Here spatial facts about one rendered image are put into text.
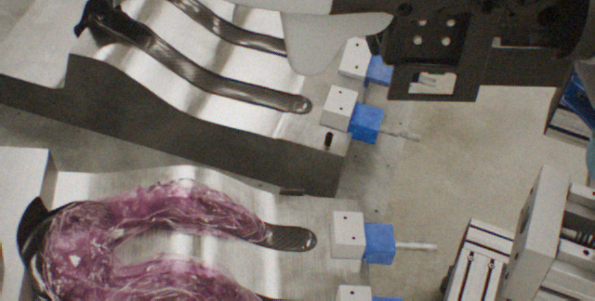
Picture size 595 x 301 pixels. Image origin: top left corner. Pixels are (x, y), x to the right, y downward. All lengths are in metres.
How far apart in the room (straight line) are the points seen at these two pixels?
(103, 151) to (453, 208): 1.29
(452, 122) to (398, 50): 2.10
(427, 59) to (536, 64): 0.07
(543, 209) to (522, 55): 0.53
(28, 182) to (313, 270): 0.34
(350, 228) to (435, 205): 1.28
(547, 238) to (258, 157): 0.40
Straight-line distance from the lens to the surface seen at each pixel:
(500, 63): 0.55
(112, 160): 1.28
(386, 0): 0.47
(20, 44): 1.36
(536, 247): 1.03
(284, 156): 1.22
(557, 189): 1.10
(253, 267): 1.09
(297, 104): 1.25
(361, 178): 1.30
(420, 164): 2.48
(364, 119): 1.23
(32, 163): 1.13
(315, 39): 0.49
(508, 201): 2.47
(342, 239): 1.11
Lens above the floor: 1.74
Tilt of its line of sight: 45 degrees down
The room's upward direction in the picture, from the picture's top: 11 degrees clockwise
